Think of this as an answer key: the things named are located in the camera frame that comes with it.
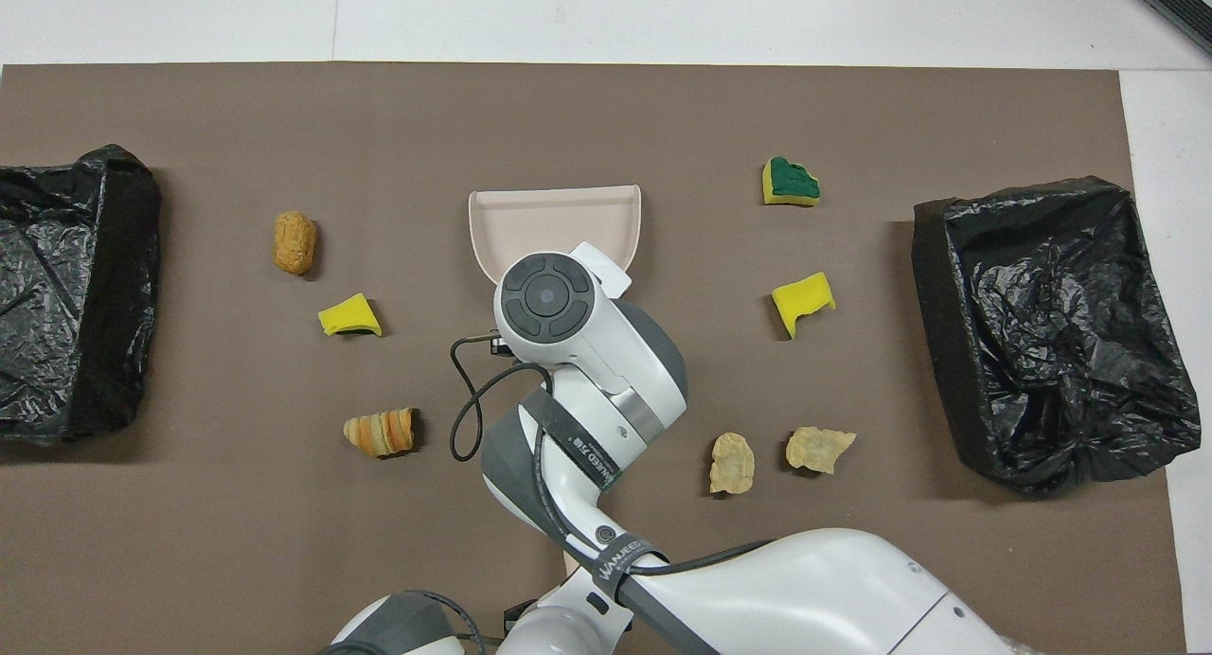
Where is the beige plastic dustpan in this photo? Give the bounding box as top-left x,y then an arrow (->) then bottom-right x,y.
469,185 -> 642,287

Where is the pale oval chip piece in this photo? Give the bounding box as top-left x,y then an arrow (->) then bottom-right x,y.
710,433 -> 756,495

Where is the yellow sponge piece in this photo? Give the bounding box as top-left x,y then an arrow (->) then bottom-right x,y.
318,293 -> 383,338
772,272 -> 837,340

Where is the green topped yellow sponge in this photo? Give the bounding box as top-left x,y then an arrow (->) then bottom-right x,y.
762,156 -> 821,206

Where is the pale pointed chip piece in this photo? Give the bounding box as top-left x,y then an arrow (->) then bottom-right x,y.
786,426 -> 857,476

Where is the orange striped croissant piece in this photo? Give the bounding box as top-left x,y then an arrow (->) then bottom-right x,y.
343,407 -> 416,458

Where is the brown bread shaped sponge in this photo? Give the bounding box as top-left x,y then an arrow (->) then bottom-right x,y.
274,210 -> 318,276

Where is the black bag lined bin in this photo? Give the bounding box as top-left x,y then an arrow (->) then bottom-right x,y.
914,175 -> 1202,495
0,145 -> 162,445

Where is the large brown table mat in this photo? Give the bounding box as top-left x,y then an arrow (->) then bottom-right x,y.
0,62 -> 1187,655

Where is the dark ribbed device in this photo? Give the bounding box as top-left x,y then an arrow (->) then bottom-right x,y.
1127,0 -> 1212,55

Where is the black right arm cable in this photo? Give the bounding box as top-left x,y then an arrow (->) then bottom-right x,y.
449,328 -> 777,590

